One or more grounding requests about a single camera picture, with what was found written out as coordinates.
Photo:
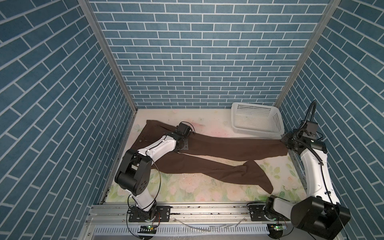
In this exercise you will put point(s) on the aluminium corner post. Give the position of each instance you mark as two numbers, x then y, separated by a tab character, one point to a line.
318	30
95	26

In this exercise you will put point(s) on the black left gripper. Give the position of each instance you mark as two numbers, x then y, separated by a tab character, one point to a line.
186	146

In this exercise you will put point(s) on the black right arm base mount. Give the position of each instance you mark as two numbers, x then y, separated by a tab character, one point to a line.
259	214

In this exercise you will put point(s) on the white perforated plastic basket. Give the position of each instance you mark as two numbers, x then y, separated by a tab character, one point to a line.
257	120

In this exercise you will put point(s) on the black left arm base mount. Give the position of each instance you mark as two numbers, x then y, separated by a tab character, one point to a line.
155	214

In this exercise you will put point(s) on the green circuit board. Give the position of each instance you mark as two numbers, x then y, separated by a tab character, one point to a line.
149	230
276	231

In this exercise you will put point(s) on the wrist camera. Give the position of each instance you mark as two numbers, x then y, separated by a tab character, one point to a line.
183	130
311	128

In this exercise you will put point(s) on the right green circuit board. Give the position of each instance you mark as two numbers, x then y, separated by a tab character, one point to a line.
276	231

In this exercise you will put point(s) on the aluminium left corner post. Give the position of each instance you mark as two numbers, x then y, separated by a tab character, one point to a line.
95	26

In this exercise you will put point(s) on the brown trousers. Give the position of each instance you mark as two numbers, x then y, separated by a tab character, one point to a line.
228	160

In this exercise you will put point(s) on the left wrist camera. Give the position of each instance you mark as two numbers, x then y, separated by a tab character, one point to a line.
183	130

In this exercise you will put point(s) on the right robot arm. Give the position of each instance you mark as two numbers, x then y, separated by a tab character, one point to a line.
321	213

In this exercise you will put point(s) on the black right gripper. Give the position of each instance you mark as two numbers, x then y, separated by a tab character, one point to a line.
285	139

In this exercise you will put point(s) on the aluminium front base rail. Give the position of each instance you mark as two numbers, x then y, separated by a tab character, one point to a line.
181	213

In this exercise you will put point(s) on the aluminium right corner post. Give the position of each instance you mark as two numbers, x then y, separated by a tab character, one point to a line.
318	30

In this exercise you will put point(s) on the left green circuit board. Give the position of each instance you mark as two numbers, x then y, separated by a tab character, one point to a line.
149	230

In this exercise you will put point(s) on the aluminium right table edge rail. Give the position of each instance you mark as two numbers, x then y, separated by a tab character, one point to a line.
299	166

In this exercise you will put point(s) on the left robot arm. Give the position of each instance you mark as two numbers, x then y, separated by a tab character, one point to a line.
134	171

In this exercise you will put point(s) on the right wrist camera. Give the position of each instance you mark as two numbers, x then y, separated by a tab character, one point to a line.
311	128

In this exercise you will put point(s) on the white slotted cable duct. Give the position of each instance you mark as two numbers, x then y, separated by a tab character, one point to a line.
183	230

